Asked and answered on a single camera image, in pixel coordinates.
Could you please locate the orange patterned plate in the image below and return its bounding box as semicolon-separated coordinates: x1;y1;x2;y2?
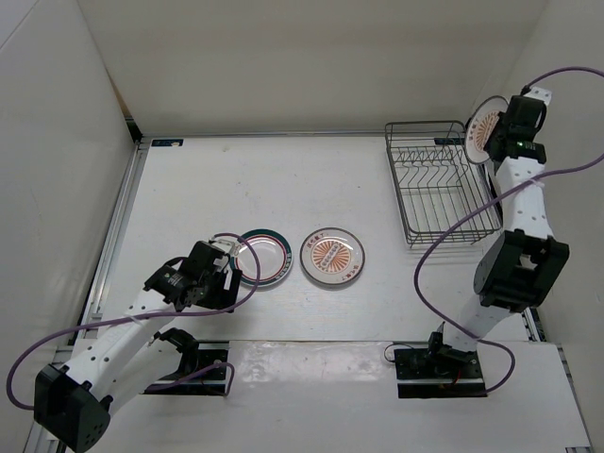
299;227;366;289
464;95;509;165

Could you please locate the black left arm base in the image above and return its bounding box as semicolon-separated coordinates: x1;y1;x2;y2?
144;342;229;396

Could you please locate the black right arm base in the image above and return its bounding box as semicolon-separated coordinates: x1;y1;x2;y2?
383;323;487;399

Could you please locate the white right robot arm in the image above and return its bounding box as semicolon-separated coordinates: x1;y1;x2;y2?
424;88;570;378

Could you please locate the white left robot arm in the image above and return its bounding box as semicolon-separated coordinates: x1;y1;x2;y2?
34;239;242;452

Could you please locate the green rimmed white plate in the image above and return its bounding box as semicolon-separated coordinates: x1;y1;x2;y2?
230;228;294;290

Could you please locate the blue label sticker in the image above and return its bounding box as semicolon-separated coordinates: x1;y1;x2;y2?
151;139;184;147

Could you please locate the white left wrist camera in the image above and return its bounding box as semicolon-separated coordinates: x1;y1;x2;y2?
209;238;241;257

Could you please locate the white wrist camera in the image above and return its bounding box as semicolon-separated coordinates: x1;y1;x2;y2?
209;238;241;257
521;86;552;106

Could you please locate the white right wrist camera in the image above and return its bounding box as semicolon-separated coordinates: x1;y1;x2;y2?
521;86;552;106

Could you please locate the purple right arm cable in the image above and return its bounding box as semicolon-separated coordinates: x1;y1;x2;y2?
413;66;604;394

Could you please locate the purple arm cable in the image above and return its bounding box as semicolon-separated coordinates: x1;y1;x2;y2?
413;66;604;394
7;231;260;410

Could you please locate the wire dish rack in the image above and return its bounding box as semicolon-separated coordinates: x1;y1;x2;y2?
384;120;492;248

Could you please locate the aluminium table edge rail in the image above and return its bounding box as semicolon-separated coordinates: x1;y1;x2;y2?
77;141;148;326

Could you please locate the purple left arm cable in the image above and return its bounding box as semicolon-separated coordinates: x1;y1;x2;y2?
7;231;260;410

